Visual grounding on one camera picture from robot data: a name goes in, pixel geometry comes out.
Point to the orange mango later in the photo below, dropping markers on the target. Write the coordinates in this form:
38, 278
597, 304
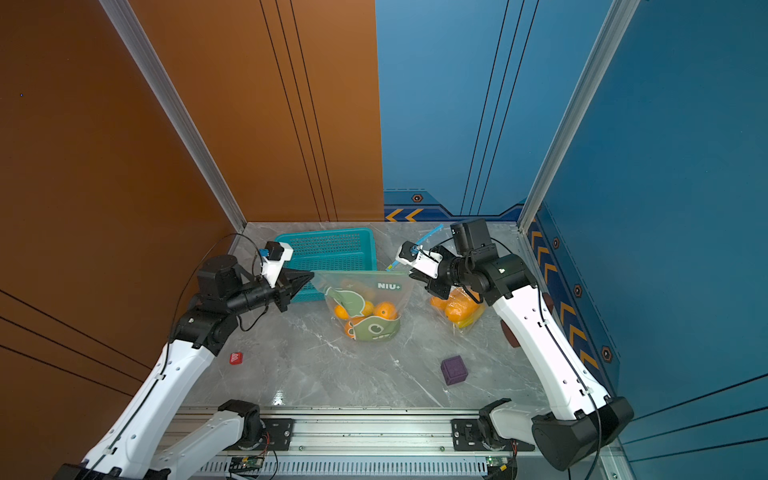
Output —
461, 309

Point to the purple cube box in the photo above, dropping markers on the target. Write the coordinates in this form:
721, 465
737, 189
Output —
454, 370

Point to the clear bags stack green print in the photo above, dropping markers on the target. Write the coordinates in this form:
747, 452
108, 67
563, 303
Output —
352, 289

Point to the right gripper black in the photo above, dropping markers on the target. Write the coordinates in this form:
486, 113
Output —
438, 283

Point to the orange mango front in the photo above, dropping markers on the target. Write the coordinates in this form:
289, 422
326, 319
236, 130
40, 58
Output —
386, 311

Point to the teal plastic basket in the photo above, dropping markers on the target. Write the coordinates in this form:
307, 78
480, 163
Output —
351, 249

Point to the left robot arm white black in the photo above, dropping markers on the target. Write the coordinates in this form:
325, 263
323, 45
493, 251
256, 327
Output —
123, 452

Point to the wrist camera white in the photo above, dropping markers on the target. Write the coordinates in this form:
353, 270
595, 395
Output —
272, 259
418, 259

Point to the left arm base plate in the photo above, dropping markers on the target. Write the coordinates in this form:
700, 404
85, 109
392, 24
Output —
270, 434

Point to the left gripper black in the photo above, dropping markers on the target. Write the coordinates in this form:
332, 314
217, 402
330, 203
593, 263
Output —
282, 293

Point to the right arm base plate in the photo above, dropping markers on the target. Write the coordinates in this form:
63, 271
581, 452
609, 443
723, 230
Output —
467, 436

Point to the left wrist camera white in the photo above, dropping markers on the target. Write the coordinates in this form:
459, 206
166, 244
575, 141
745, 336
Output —
272, 259

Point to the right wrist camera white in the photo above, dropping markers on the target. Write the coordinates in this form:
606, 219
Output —
418, 259

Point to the yellow orange mango back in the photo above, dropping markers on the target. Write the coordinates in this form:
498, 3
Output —
368, 310

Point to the aluminium rail front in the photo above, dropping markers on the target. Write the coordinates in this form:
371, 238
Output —
343, 431

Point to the dark red box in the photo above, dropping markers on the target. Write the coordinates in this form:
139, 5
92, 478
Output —
509, 335

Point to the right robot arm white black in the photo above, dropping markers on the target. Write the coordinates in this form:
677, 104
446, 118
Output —
581, 417

